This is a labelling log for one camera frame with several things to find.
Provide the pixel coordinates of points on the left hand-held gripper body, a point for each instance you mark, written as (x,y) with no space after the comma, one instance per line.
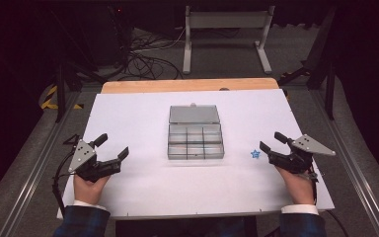
(83,155)

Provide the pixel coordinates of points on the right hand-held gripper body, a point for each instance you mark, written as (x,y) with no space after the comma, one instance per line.
(296,161)

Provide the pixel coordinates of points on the small blue star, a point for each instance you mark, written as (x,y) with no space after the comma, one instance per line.
(255,154)

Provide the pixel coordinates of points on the clear plastic compartment box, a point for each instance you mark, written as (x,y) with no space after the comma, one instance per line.
(194,138)

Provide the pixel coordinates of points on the person's right hand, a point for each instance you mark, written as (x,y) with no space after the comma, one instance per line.
(299,189)

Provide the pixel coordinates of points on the person's left hand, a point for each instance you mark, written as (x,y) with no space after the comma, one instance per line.
(87,191)

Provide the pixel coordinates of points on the black tripod stand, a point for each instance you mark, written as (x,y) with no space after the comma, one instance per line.
(60,95)
(329,89)

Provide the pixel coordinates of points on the yellow black hazard tape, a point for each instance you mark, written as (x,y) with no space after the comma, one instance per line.
(47,103)

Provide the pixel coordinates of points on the grey metal stand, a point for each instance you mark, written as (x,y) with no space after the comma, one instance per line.
(227,19)

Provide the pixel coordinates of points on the metal floor rail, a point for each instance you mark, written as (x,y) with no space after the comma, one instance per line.
(33,184)
(358,184)

